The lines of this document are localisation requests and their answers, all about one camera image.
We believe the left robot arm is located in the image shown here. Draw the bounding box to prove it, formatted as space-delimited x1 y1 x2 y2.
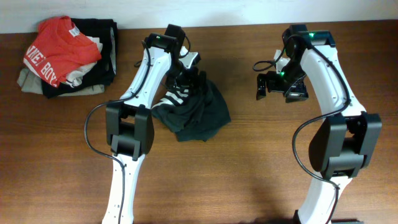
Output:
102 24 204 224

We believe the dark green Nike t-shirt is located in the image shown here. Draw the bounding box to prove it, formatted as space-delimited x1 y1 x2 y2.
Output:
152 80 231 142

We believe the red folded t-shirt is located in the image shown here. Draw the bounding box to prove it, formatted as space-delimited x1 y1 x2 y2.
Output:
23 16 101 88

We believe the white folded garment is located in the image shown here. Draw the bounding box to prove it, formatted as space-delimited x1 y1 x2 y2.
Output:
64 36 103 88

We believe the black folded garment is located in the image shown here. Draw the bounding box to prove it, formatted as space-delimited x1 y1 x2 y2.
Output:
42 18 118 98

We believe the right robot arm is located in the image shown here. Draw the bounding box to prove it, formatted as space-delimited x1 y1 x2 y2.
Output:
253 24 382 224

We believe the beige folded garment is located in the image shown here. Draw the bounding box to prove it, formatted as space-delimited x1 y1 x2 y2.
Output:
17 68 105 98

